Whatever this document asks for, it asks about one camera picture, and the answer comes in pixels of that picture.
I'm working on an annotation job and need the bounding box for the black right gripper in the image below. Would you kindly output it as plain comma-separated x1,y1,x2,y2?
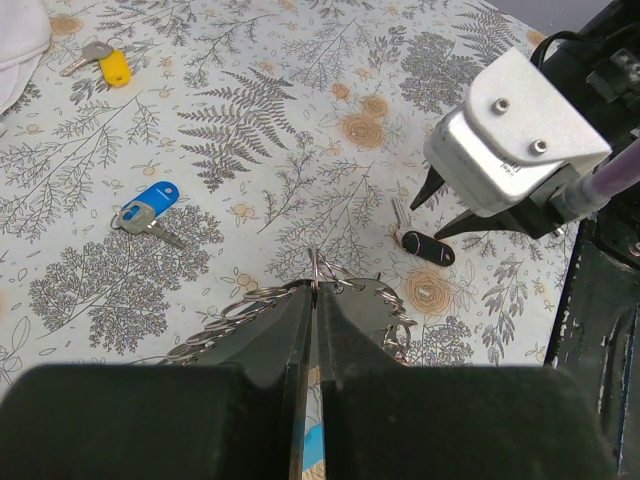
434,1,639,240

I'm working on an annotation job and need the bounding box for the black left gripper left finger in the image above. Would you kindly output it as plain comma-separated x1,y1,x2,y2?
0,282,312,480

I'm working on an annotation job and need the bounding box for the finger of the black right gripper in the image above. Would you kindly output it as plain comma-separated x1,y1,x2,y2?
410,166,445,210

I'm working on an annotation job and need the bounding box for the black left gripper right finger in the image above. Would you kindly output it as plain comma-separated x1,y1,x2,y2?
317,288,616,479

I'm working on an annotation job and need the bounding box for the key with black tag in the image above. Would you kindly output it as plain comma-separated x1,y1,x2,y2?
391,198,456,267

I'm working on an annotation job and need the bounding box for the blue keyring holder with rings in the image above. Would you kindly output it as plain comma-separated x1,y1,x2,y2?
164,246,419,480

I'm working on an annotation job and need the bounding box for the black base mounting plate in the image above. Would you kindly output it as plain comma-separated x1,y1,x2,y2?
545,221,639,479

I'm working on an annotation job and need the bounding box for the key with blue tag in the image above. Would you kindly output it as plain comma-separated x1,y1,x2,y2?
110,181,187,249

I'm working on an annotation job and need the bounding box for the floral patterned table mat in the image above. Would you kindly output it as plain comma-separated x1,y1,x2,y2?
1,1,574,387

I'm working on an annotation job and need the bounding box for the key with yellow tag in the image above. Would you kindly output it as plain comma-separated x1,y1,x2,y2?
60,41,132,87

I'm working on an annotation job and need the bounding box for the crumpled white cloth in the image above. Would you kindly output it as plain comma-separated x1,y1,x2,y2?
1,0,52,114

